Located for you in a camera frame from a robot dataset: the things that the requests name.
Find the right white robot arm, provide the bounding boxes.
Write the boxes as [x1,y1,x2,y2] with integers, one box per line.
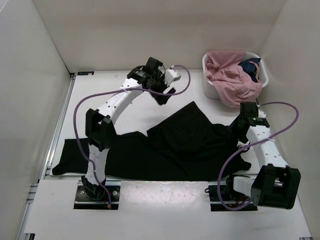
[224,102,301,210]

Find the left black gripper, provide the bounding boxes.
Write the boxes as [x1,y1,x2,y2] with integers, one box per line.
[148,72,177,106]

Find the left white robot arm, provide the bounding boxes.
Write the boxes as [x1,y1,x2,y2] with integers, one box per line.
[81,57,181,201]

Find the purple cable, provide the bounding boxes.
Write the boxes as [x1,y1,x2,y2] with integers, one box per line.
[216,101,300,210]
[73,64,192,208]

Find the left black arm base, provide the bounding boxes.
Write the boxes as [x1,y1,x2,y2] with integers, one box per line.
[73,180,121,210]

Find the blue label sticker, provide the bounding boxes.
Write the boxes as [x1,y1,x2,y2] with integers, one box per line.
[77,71,95,76]

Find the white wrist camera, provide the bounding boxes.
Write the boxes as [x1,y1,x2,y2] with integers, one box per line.
[164,67,181,86]
[257,105,267,118]

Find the front aluminium frame rail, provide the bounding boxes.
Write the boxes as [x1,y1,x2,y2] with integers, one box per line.
[105,175,218,182]

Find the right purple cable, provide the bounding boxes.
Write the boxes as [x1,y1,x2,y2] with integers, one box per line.
[216,101,300,210]

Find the black trousers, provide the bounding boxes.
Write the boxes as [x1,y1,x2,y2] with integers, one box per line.
[51,100,252,182]

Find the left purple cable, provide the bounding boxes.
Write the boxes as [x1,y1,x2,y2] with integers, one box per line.
[73,64,192,208]

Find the left aluminium frame rail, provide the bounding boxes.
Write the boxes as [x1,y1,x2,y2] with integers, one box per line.
[15,73,77,240]

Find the navy blue garment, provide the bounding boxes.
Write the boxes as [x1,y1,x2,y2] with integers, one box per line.
[238,57,261,83]

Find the white laundry basket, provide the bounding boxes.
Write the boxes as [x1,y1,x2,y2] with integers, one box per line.
[202,51,269,100]

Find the pink trousers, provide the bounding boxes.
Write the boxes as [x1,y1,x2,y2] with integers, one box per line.
[204,49,263,108]

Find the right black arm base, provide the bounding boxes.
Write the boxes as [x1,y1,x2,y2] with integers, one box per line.
[204,179,259,212]

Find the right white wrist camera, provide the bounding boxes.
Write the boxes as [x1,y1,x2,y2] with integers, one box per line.
[257,105,267,118]

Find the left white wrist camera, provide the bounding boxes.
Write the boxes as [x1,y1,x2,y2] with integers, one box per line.
[164,67,181,86]

